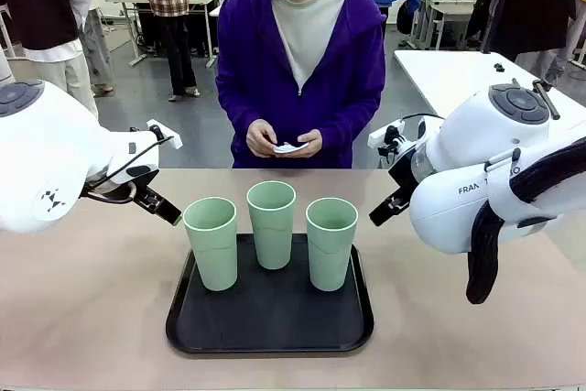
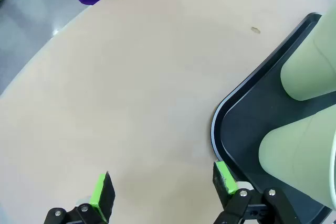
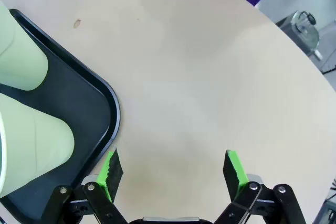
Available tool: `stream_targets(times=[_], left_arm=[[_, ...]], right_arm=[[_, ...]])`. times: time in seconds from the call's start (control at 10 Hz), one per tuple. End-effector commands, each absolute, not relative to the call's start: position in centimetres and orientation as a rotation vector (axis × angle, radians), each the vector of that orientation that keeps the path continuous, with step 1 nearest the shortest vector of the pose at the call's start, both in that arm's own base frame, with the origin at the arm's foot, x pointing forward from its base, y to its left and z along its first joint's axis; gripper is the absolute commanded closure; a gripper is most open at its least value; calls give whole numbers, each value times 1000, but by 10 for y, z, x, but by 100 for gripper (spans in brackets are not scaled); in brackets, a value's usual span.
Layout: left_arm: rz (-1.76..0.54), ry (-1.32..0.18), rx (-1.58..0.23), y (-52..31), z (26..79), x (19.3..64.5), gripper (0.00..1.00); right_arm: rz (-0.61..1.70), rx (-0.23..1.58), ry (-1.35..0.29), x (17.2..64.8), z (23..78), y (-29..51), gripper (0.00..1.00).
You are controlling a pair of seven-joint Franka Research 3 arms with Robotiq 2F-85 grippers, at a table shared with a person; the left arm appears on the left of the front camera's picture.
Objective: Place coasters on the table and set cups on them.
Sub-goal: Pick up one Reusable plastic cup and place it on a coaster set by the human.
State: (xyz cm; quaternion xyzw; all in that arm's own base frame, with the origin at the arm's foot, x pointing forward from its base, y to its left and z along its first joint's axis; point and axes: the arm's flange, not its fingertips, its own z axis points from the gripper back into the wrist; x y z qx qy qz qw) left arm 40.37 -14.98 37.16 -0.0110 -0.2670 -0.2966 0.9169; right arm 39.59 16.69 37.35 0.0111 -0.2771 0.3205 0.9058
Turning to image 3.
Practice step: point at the black plastic serving tray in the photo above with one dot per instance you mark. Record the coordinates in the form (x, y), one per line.
(78, 98)

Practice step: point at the grey low cabinet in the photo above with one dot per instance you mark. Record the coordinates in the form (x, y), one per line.
(286, 26)

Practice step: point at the light green plastic cup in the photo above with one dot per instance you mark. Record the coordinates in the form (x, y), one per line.
(21, 58)
(39, 142)

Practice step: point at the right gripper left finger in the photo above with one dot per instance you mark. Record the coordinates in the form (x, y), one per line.
(110, 182)

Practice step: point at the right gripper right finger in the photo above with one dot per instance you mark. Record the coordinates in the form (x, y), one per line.
(233, 176)

